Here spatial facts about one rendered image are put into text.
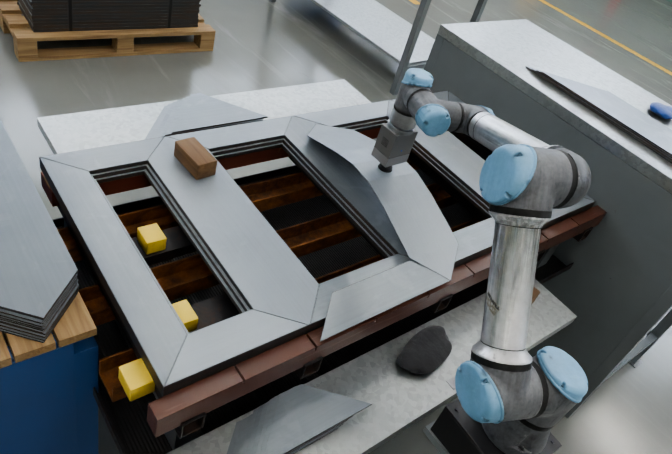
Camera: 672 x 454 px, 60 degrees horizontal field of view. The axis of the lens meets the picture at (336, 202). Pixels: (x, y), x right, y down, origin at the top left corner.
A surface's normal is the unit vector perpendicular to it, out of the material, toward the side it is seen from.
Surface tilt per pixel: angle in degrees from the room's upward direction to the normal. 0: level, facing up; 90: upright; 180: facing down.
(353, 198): 0
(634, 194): 90
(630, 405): 0
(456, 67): 90
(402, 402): 0
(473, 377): 92
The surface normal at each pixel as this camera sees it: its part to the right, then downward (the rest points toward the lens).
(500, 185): -0.89, -0.19
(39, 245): 0.25, -0.76
